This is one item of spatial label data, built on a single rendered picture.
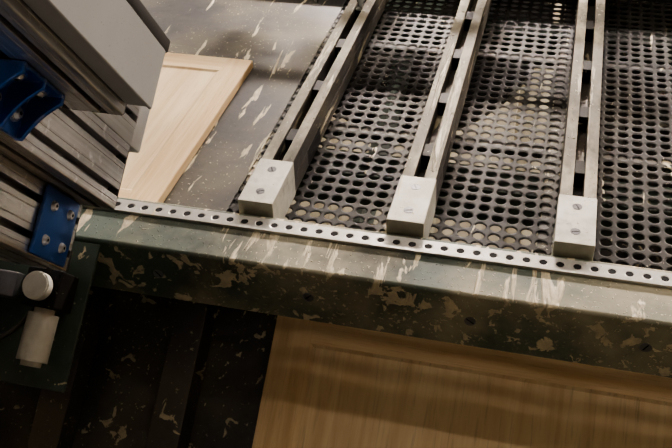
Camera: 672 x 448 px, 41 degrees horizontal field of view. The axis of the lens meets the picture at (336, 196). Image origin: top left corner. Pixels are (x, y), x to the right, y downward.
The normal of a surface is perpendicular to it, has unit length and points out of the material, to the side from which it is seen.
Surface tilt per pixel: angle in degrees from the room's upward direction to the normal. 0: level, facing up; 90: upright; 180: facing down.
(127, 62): 90
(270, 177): 52
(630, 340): 142
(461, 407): 90
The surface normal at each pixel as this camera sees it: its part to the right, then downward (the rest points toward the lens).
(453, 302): -0.25, 0.58
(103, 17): 0.97, 0.13
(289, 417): -0.18, -0.28
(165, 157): -0.04, -0.80
